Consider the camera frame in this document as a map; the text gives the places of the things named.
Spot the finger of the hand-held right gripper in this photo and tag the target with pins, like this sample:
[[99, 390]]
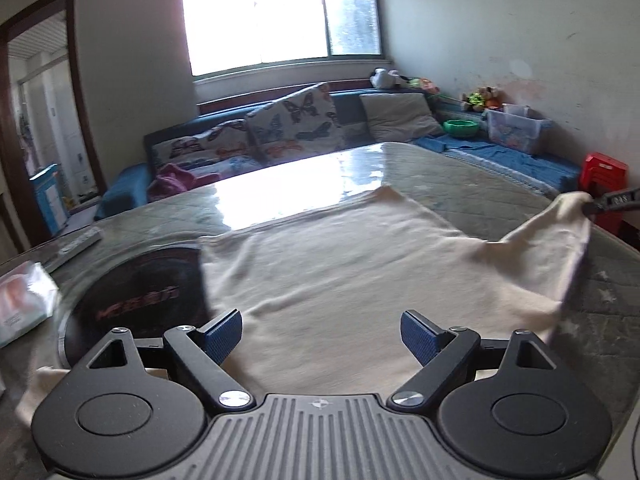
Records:
[[612, 203]]

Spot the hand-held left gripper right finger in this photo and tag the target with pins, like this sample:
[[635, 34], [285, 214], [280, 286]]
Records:
[[420, 335]]

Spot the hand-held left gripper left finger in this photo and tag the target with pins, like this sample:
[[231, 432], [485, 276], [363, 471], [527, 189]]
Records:
[[222, 335]]

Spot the cream garment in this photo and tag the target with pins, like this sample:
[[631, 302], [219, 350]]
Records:
[[340, 270]]

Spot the red plastic stool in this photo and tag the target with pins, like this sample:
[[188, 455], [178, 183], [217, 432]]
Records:
[[602, 170]]

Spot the black induction cooker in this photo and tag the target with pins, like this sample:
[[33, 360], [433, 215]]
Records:
[[140, 290]]

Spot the blue sofa cover cloth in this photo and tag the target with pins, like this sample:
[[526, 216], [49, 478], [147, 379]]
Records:
[[500, 157]]

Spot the clear plastic storage box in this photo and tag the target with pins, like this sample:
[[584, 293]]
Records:
[[512, 130]]

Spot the pink cloth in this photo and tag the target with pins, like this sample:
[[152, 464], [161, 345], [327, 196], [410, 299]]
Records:
[[170, 180]]

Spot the brown teddy bear plush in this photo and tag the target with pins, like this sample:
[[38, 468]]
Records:
[[489, 94]]

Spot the green plastic bowl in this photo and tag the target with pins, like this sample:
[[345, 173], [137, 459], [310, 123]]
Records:
[[460, 129]]

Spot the green plush toy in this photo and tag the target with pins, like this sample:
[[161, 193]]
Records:
[[475, 101]]

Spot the grey remote control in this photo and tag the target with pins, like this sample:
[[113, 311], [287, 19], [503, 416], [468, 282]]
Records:
[[75, 247]]

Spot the long butterfly print cushion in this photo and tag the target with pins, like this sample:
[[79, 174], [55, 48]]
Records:
[[200, 147]]

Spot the wet wipes packet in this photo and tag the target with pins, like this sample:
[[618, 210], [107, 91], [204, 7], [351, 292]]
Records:
[[22, 305]]

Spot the blue cabinet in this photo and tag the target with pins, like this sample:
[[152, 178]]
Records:
[[47, 200]]

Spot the grey cushion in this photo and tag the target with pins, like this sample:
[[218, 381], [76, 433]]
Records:
[[395, 115]]

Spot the large butterfly print cushion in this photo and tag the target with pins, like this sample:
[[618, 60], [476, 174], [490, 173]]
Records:
[[295, 125]]

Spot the orange and green toy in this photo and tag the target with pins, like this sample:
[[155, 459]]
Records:
[[422, 84]]

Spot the blue corner sofa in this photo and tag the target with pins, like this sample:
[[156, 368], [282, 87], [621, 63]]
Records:
[[350, 105]]

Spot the panda plush toy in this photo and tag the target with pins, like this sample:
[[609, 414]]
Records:
[[385, 79]]

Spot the window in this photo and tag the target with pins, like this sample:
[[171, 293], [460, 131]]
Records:
[[260, 20]]

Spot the brown door frame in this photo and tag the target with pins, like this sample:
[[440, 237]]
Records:
[[82, 110]]

